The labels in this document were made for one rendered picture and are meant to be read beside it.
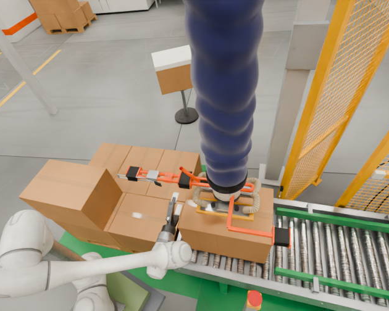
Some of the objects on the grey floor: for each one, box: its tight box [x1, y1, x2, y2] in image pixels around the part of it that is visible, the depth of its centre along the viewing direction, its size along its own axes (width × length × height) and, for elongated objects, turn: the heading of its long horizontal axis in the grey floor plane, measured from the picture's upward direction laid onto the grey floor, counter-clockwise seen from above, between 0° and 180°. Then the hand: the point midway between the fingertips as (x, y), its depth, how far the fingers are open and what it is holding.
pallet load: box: [29, 0, 98, 35], centre depth 678 cm, size 121×102×90 cm
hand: (178, 200), depth 133 cm, fingers open, 13 cm apart
